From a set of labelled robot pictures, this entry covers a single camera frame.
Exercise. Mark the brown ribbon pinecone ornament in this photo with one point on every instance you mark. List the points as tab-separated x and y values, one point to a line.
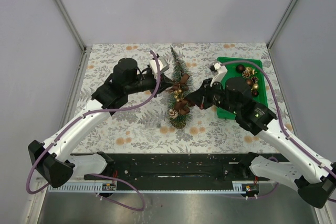
181	105

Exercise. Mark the floral patterned table mat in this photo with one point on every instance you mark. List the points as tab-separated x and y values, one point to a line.
168	123

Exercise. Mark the dark brown ball ornament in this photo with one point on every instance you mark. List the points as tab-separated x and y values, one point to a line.
240	68

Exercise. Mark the green plastic tray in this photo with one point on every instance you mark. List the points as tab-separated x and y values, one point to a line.
234	82

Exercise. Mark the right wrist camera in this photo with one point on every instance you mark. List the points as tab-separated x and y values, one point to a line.
219	71

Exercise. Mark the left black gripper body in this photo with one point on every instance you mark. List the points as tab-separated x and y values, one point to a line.
145	82

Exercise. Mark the gold bell green ornament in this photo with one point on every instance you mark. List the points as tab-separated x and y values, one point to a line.
253	71

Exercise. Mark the small pinecone ornament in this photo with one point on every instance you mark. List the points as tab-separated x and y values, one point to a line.
255	79

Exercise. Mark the right aluminium frame post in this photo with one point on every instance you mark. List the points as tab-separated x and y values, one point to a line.
284	18

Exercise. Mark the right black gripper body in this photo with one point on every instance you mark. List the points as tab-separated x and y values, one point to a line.
213	95

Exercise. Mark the shiny dark red bauble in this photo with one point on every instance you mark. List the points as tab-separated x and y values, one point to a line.
255	93

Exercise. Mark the aluminium frame post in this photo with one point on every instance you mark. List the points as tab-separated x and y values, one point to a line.
284	18
70	25

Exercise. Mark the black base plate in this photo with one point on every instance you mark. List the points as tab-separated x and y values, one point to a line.
180	167

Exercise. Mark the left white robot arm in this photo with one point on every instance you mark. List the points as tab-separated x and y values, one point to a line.
51	158

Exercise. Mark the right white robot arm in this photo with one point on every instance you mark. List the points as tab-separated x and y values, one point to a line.
309	174

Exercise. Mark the white slotted cable duct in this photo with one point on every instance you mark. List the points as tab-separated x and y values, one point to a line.
164	187

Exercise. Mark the left aluminium frame post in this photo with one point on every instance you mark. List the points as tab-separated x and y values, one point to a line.
70	25

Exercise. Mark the small green christmas tree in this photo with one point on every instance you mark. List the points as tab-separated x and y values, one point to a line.
179	68

